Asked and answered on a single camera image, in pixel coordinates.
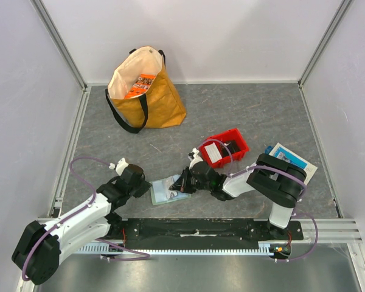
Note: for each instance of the left aluminium frame post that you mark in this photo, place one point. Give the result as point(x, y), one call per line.
point(58, 41)

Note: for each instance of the red plastic bin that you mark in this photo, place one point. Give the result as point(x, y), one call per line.
point(220, 139)

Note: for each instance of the aluminium frame post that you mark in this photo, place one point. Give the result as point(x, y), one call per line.
point(58, 41)
point(340, 13)

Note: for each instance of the right aluminium frame post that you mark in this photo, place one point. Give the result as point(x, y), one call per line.
point(340, 13)

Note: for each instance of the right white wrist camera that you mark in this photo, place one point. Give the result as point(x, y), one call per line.
point(194, 157)

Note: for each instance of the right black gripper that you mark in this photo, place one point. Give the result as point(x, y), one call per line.
point(185, 179)

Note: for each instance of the orange printed box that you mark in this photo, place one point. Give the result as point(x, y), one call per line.
point(141, 86)

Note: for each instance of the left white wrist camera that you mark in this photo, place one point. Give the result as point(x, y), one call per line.
point(119, 167)

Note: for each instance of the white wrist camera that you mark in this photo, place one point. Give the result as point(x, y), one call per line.
point(194, 157)
point(119, 167)

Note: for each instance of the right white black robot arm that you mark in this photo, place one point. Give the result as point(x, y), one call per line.
point(280, 181)

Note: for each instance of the white credit card stack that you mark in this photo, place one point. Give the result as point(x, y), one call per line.
point(213, 152)

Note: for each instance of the small black object in bin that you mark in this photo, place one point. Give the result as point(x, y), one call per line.
point(231, 147)

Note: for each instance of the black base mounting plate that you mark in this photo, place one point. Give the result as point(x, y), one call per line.
point(256, 230)

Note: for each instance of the blue razor package box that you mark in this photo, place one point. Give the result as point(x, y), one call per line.
point(281, 152)

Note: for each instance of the grey slotted cable duct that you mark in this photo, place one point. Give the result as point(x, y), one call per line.
point(104, 249)

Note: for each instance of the mustard yellow tote bag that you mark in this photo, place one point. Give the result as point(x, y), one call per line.
point(160, 107)

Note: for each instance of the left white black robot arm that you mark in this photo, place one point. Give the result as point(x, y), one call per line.
point(43, 247)

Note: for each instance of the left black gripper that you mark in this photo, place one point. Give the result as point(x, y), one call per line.
point(145, 187)

